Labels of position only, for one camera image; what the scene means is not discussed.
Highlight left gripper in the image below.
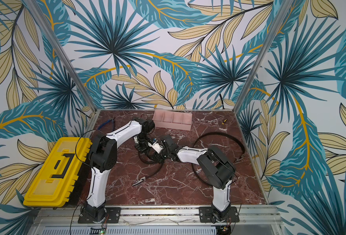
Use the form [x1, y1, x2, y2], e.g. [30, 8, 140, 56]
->
[135, 133, 153, 156]

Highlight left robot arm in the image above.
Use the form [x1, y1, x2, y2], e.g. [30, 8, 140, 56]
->
[83, 117, 155, 222]

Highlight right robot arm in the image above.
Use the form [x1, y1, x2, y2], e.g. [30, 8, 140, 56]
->
[147, 136, 235, 222]

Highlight pink compartment storage tray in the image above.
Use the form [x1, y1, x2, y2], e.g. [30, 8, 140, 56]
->
[152, 110, 193, 131]

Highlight yellow tool case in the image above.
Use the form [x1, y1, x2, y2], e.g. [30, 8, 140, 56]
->
[23, 137, 92, 208]

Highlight blue handled pliers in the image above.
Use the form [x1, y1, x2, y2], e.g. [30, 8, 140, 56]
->
[97, 118, 116, 131]

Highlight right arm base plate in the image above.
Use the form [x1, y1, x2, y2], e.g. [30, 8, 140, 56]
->
[199, 206, 240, 223]

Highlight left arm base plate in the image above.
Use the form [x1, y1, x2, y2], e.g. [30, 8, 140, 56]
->
[78, 207, 121, 225]

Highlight aluminium front rail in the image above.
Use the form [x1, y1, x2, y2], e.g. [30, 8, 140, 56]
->
[28, 205, 288, 235]

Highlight left aluminium frame post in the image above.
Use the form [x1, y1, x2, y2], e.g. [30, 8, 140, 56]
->
[24, 0, 97, 113]

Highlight aluminium frame post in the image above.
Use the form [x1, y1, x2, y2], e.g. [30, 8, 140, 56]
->
[24, 0, 97, 113]
[233, 0, 293, 113]

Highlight right aluminium frame post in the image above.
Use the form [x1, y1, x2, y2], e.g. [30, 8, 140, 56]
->
[233, 0, 293, 113]

